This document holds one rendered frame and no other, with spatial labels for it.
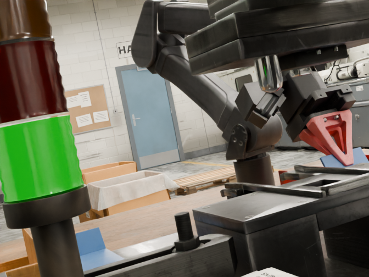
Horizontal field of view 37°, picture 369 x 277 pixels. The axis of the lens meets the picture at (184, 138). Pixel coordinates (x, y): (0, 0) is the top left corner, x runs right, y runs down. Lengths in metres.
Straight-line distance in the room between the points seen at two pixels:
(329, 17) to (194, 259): 0.22
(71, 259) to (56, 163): 0.05
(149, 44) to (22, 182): 0.78
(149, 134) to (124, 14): 2.55
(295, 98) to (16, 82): 0.59
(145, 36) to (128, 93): 10.56
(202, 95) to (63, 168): 0.71
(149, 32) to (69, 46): 10.51
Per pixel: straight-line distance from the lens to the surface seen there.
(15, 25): 0.26
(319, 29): 0.47
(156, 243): 0.70
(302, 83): 0.80
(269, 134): 0.90
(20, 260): 0.76
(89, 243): 0.71
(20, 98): 0.25
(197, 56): 0.49
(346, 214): 0.47
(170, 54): 1.00
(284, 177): 0.63
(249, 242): 0.43
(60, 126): 0.26
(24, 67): 0.25
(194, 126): 11.96
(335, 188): 0.47
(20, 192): 0.26
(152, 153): 11.66
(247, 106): 0.78
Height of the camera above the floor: 1.08
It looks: 3 degrees down
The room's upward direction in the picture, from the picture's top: 11 degrees counter-clockwise
